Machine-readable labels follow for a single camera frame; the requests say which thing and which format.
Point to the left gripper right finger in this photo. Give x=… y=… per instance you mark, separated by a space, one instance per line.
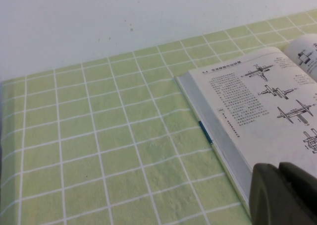
x=304 y=192

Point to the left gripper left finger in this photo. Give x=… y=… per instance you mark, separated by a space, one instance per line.
x=267 y=197

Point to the technical book with diagrams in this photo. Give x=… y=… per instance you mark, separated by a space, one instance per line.
x=260 y=111

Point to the green white checked tablecloth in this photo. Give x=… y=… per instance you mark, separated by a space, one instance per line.
x=86 y=135

